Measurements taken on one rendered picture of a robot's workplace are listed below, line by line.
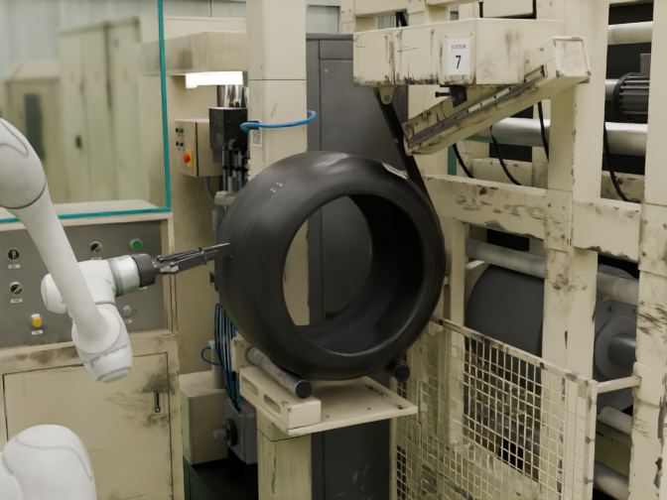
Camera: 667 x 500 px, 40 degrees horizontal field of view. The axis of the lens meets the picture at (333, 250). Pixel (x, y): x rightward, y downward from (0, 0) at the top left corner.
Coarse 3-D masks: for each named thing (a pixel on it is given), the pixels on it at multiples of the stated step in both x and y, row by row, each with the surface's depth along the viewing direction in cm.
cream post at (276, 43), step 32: (256, 0) 245; (288, 0) 244; (256, 32) 247; (288, 32) 246; (256, 64) 249; (288, 64) 247; (256, 96) 251; (288, 96) 249; (288, 128) 250; (256, 160) 255; (288, 256) 256; (288, 288) 258; (256, 416) 273; (288, 448) 266; (288, 480) 268
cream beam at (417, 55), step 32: (384, 32) 236; (416, 32) 222; (448, 32) 210; (480, 32) 200; (512, 32) 204; (544, 32) 207; (384, 64) 237; (416, 64) 223; (480, 64) 201; (512, 64) 205
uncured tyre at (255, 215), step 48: (240, 192) 230; (288, 192) 215; (336, 192) 217; (384, 192) 223; (240, 240) 217; (288, 240) 213; (384, 240) 257; (432, 240) 231; (240, 288) 216; (384, 288) 258; (432, 288) 233; (288, 336) 218; (336, 336) 254; (384, 336) 247
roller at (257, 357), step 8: (248, 352) 252; (256, 352) 249; (256, 360) 246; (264, 360) 243; (272, 360) 240; (264, 368) 241; (272, 368) 237; (280, 368) 234; (272, 376) 237; (280, 376) 232; (288, 376) 228; (296, 376) 227; (288, 384) 227; (296, 384) 223; (304, 384) 223; (296, 392) 223; (304, 392) 223
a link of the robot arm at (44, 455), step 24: (24, 432) 165; (48, 432) 166; (0, 456) 165; (24, 456) 160; (48, 456) 160; (72, 456) 163; (0, 480) 160; (24, 480) 159; (48, 480) 160; (72, 480) 162
